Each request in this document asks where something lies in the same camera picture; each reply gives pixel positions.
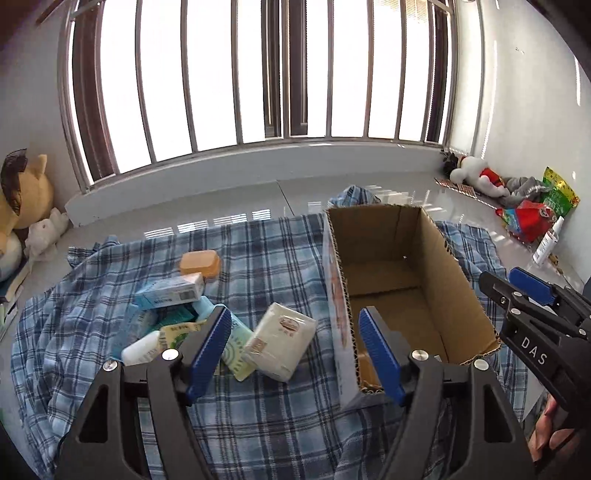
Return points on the small white plush toy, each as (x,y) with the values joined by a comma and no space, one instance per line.
(46,230)

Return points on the white green swirl packet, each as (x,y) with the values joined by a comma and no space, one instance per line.
(238,355)

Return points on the white plastic bottle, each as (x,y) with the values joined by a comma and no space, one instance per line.
(141,348)

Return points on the patterned strip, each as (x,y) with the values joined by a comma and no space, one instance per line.
(461,188)

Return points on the yellow green packet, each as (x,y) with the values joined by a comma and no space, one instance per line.
(178,334)

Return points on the blue plaid blanket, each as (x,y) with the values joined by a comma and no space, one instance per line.
(277,258)

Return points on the white plush toy pink mark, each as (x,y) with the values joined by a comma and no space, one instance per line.
(9,258)

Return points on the grey plush toy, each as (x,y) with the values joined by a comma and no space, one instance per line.
(526,187)

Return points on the orange soap case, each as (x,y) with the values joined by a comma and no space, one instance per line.
(199,263)

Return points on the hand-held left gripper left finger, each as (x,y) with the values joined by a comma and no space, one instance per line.
(210,350)

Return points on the teal sachet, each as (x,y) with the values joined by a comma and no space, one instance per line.
(203,307)

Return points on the barred window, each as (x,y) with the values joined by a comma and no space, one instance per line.
(295,69)

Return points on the white wrapped soap packet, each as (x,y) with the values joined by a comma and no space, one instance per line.
(279,339)

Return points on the white spray bottle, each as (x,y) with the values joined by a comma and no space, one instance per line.
(547,242)

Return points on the light blue carton box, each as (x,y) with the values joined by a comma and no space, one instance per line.
(171,290)

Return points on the person's right hand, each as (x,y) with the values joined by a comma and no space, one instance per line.
(554,422)

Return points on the teal carton box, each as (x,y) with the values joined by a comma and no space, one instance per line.
(161,318)

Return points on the yellow plush toy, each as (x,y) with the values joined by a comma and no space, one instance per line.
(27,194)

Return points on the red colourful bag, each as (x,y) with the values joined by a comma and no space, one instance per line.
(528,219)

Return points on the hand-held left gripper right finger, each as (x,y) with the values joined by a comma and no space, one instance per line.
(381,355)

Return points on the cardboard box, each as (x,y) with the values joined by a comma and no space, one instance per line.
(392,272)

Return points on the green snack bag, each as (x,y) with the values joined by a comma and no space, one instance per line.
(561,194)

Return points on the white red plush dog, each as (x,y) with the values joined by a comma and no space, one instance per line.
(471,173)

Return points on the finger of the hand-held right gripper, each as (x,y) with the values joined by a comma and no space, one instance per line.
(531,282)
(494,288)

